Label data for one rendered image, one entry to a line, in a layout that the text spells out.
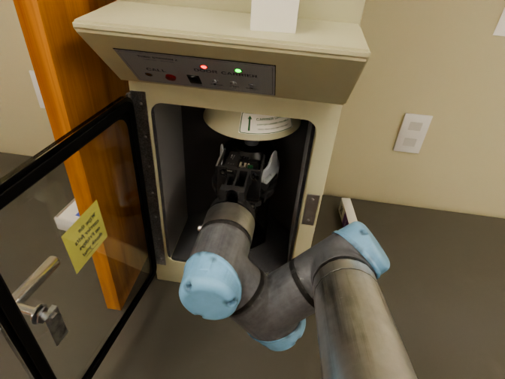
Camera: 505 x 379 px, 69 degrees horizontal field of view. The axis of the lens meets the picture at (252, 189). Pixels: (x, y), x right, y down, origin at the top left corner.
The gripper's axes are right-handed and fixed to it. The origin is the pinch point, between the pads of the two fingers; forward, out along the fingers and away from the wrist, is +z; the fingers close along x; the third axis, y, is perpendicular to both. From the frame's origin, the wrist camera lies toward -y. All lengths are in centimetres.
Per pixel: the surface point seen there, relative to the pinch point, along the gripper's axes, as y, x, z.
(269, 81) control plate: 22.6, -3.7, -16.5
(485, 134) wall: -4, -58, 34
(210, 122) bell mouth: 10.5, 6.4, -5.9
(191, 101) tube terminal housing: 15.8, 8.3, -10.3
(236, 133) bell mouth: 10.4, 1.5, -8.6
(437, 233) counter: -28, -51, 20
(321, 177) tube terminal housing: 5.1, -13.2, -10.0
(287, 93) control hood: 20.3, -6.1, -14.1
